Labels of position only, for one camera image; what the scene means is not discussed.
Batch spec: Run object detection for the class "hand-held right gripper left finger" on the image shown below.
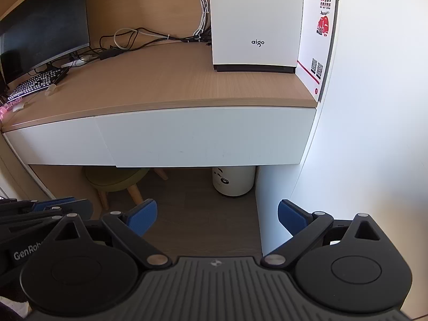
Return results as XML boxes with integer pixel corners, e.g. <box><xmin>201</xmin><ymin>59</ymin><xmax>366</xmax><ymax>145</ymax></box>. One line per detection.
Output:
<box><xmin>53</xmin><ymin>199</ymin><xmax>173</xmax><ymax>270</ymax></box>

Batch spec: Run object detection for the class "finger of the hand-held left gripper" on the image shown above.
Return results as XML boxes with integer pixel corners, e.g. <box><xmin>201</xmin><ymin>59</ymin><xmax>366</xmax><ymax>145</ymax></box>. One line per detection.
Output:
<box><xmin>0</xmin><ymin>197</ymin><xmax>77</xmax><ymax>212</ymax></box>
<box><xmin>0</xmin><ymin>200</ymin><xmax>93</xmax><ymax>230</ymax></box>

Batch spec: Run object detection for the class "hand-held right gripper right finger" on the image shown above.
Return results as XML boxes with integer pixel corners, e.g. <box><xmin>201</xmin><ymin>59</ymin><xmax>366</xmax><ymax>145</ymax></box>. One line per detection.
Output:
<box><xmin>260</xmin><ymin>199</ymin><xmax>383</xmax><ymax>270</ymax></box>

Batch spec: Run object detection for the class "green stool with wooden legs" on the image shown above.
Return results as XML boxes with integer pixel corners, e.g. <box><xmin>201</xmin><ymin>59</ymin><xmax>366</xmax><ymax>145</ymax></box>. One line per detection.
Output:
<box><xmin>83</xmin><ymin>166</ymin><xmax>168</xmax><ymax>212</ymax></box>

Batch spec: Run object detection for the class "narrow white desk drawer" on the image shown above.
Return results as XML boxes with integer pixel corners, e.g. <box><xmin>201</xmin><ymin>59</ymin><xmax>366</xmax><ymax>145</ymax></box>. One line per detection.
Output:
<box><xmin>3</xmin><ymin>117</ymin><xmax>116</xmax><ymax>167</ymax></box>

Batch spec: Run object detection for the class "white trash bin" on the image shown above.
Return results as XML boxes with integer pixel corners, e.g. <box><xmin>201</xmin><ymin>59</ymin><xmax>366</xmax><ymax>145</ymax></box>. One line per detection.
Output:
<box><xmin>212</xmin><ymin>166</ymin><xmax>256</xmax><ymax>197</ymax></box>

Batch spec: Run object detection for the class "wide white desk drawer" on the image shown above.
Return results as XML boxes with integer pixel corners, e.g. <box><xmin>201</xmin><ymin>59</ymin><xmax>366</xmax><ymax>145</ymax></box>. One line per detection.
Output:
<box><xmin>94</xmin><ymin>107</ymin><xmax>317</xmax><ymax>168</ymax></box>

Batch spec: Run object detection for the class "pink translucent object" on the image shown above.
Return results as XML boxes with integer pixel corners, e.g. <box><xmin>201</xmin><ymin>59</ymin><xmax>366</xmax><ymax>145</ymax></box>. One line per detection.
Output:
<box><xmin>0</xmin><ymin>98</ymin><xmax>21</xmax><ymax>118</ymax></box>

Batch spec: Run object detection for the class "black keyboard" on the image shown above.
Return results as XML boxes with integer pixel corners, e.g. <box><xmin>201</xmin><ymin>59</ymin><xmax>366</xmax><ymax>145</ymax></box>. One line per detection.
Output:
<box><xmin>7</xmin><ymin>67</ymin><xmax>67</xmax><ymax>101</ymax></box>

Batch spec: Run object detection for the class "white printed poster board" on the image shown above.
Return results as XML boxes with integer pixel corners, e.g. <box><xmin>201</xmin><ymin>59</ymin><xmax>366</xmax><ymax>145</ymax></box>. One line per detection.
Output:
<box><xmin>297</xmin><ymin>0</ymin><xmax>340</xmax><ymax>104</ymax></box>

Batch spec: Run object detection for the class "black computer monitor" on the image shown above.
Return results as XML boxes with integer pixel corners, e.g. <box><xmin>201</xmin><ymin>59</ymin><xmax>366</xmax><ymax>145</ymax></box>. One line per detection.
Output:
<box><xmin>0</xmin><ymin>0</ymin><xmax>91</xmax><ymax>86</ymax></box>

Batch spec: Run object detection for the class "white computer case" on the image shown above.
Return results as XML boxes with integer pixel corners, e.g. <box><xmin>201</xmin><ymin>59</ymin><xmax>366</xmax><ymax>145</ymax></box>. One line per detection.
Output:
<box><xmin>209</xmin><ymin>0</ymin><xmax>305</xmax><ymax>73</ymax></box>

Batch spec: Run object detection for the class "black cable bundle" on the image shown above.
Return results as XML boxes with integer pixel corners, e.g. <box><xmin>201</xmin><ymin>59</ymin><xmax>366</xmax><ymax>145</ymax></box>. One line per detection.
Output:
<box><xmin>53</xmin><ymin>27</ymin><xmax>212</xmax><ymax>71</ymax></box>

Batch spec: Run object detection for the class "tangle of cables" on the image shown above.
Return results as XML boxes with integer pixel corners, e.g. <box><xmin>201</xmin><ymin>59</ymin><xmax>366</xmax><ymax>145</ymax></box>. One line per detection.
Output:
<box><xmin>114</xmin><ymin>0</ymin><xmax>211</xmax><ymax>50</ymax></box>

